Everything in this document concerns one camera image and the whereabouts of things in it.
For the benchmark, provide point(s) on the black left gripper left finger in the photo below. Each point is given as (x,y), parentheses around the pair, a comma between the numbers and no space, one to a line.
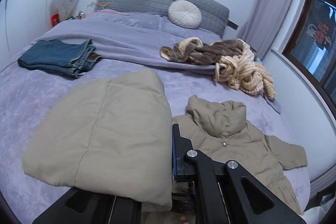
(81,206)

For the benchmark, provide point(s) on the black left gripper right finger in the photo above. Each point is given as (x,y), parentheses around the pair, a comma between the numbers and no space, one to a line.
(222,192)

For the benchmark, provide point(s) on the beige puffer jacket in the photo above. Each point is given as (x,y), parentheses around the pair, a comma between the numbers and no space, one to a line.
(113,136)

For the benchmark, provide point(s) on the lilac bed cover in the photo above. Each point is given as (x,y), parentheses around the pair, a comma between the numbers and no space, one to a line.
(27,96)

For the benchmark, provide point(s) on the brown and cream striped garment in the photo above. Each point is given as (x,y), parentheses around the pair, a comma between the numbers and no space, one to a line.
(234,63)

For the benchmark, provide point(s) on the folded blue jeans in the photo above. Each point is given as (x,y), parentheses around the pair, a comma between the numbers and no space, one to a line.
(56,57)

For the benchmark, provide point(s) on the lilac blanket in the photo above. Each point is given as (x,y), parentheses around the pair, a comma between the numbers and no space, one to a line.
(137,48)

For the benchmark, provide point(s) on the dark framed window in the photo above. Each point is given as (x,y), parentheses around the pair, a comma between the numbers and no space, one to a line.
(311,47)

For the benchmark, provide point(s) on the lilac pillow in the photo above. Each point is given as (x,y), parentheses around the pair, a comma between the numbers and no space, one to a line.
(154,22)

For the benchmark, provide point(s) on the round cream cushion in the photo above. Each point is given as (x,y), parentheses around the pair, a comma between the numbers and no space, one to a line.
(184,14)

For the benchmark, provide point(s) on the red gift bag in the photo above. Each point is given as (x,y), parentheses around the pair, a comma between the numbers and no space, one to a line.
(55,20)

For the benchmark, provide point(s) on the lilac curtain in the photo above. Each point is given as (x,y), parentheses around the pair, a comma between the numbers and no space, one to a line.
(263,24)

